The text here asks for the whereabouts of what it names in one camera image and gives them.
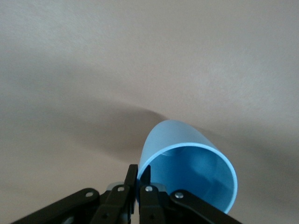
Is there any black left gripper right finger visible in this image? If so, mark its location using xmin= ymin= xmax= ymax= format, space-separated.
xmin=139 ymin=165 xmax=169 ymax=224

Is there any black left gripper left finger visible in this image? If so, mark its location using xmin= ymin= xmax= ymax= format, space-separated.
xmin=91 ymin=164 xmax=138 ymax=224

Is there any light blue plastic cup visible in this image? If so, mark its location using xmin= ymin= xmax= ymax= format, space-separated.
xmin=137 ymin=119 xmax=238 ymax=215

